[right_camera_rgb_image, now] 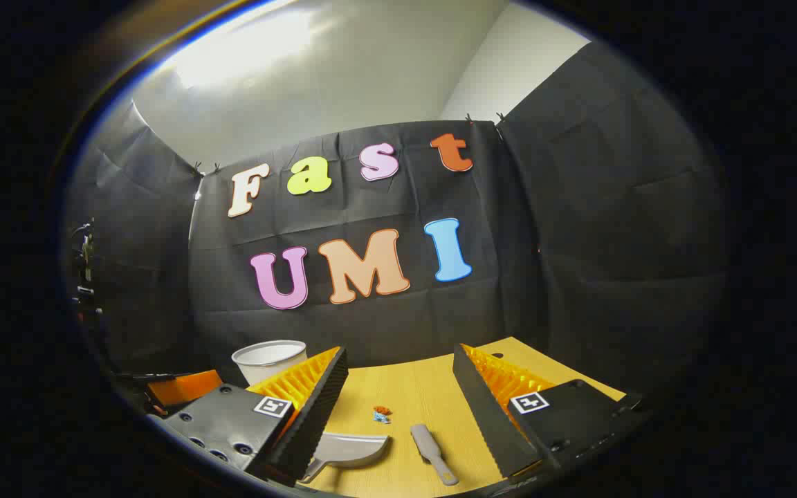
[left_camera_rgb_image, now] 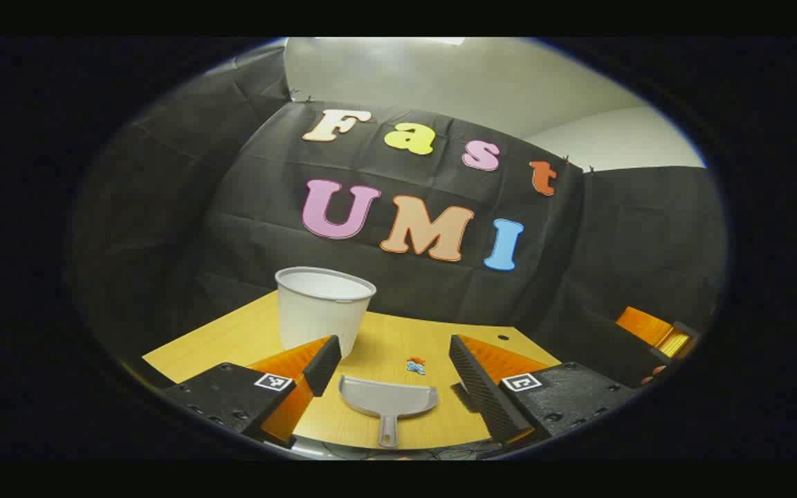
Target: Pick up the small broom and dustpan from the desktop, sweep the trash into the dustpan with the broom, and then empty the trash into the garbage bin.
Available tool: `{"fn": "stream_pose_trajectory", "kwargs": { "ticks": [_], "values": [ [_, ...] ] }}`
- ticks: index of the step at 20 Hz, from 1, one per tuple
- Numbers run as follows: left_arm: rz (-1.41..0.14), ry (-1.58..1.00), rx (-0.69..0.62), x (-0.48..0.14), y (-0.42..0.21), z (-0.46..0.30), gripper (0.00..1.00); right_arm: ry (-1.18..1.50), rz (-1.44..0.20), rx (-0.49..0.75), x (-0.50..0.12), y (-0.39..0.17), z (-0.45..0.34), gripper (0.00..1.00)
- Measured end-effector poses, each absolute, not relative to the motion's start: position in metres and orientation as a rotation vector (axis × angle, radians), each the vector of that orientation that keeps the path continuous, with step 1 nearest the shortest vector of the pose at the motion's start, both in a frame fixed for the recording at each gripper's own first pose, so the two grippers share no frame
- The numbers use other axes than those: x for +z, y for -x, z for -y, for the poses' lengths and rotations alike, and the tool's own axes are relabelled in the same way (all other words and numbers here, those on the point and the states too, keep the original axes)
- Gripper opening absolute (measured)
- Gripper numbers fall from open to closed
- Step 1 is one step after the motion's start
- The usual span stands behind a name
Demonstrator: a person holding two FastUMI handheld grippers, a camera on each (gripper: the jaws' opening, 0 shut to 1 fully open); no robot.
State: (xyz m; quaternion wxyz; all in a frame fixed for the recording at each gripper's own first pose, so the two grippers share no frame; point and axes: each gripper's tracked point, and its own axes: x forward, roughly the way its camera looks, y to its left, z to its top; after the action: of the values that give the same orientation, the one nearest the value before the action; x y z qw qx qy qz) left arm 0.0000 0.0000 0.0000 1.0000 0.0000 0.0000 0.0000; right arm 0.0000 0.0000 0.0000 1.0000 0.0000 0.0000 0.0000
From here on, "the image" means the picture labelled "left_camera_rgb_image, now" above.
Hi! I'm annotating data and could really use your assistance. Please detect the black backdrop cloth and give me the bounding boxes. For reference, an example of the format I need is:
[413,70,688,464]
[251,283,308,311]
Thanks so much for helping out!
[70,45,728,388]

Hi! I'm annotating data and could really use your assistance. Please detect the wooden desktop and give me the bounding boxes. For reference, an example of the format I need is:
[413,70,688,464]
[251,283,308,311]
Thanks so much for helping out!
[143,290,562,452]

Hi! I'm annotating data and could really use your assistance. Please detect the white plastic garbage bin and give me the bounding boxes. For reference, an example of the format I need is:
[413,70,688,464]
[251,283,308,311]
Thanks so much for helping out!
[275,266,377,359]

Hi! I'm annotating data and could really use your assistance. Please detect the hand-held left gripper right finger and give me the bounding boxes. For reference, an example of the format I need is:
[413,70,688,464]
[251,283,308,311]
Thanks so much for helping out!
[448,334,638,447]

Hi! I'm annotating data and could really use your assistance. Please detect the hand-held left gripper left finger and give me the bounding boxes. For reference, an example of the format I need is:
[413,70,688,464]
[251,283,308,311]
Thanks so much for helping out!
[162,335,342,447]

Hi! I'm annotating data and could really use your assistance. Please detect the small grey dustpan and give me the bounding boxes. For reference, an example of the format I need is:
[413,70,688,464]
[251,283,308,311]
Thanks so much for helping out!
[338,375,439,448]

